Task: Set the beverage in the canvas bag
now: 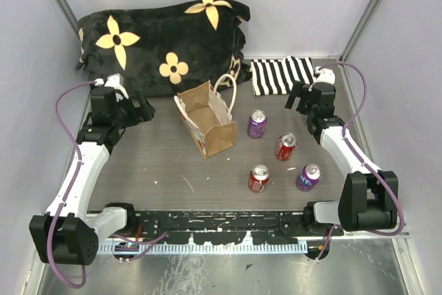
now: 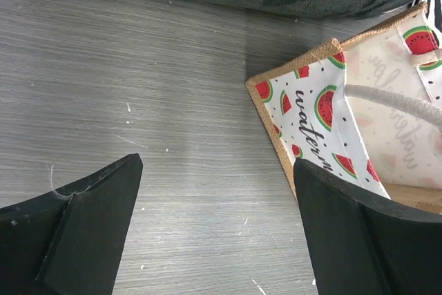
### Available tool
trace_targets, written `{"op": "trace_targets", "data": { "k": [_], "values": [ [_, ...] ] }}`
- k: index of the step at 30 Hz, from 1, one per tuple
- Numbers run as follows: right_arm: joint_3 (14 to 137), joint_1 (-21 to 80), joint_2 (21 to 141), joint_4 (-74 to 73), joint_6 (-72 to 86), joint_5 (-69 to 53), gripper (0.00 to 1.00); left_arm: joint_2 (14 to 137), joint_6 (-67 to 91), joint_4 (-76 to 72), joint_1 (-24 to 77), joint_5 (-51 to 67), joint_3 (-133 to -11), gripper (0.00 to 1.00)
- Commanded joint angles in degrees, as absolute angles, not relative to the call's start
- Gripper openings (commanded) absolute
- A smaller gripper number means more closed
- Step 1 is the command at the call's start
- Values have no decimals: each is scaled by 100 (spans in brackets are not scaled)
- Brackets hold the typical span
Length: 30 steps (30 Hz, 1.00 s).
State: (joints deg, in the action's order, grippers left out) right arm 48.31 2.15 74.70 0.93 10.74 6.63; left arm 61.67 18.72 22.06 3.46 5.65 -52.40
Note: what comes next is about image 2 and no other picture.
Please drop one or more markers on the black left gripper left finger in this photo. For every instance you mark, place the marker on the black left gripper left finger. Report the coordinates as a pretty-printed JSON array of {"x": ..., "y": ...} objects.
[{"x": 70, "y": 241}]

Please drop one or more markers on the black white striped cloth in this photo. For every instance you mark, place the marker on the black white striped cloth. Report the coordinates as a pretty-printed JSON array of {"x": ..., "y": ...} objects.
[{"x": 433, "y": 15}]

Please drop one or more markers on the watermelon print jute bag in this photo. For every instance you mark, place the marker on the watermelon print jute bag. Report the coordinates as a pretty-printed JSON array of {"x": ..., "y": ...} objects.
[{"x": 367, "y": 110}]

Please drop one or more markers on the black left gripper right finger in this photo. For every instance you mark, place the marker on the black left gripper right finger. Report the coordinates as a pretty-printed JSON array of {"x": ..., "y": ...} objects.
[{"x": 362, "y": 243}]

